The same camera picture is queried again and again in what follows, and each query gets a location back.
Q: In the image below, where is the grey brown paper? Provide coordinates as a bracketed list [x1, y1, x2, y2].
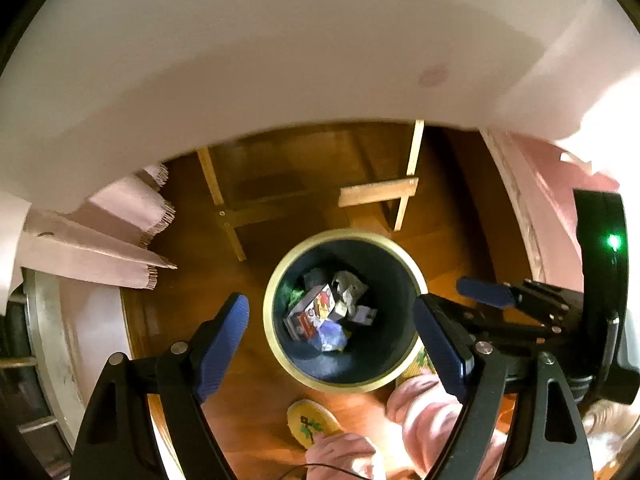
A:
[331, 271, 368, 318]

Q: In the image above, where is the cartoon printed table cloth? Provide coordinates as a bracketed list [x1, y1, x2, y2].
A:
[1, 0, 639, 285]

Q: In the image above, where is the purple plastic bag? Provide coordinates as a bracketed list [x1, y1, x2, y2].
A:
[311, 320, 348, 352]

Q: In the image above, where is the dark metal shelf rack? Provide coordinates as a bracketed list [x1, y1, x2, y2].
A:
[1, 288, 72, 479]

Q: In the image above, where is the wooden table frame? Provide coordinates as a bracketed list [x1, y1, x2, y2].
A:
[196, 120, 425, 261]

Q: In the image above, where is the right pink pyjama leg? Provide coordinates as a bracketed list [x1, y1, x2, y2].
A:
[385, 374, 509, 480]

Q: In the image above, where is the pink pyjama leg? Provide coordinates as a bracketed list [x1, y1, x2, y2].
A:
[305, 432, 386, 480]
[385, 374, 509, 480]

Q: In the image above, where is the right yellow slipper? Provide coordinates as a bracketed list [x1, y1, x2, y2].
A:
[395, 347, 435, 387]

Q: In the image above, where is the round black trash bin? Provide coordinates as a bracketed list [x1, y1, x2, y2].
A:
[262, 229, 427, 393]

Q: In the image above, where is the left pink pyjama leg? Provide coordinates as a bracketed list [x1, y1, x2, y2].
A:
[305, 432, 386, 480]

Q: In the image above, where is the pink strawberry carton box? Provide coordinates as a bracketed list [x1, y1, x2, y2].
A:
[283, 284, 335, 341]

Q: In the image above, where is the green paper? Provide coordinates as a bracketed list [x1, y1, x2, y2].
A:
[286, 278, 308, 311]

